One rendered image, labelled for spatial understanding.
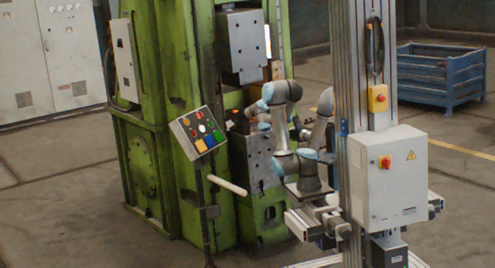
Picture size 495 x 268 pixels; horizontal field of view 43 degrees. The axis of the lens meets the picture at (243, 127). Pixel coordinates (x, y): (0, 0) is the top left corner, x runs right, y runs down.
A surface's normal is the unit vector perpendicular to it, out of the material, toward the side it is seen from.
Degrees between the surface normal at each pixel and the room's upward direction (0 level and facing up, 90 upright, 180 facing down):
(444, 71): 89
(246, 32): 90
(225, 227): 90
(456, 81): 90
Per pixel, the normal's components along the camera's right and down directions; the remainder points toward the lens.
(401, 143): 0.29, 0.25
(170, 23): -0.83, 0.22
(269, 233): 0.56, 0.18
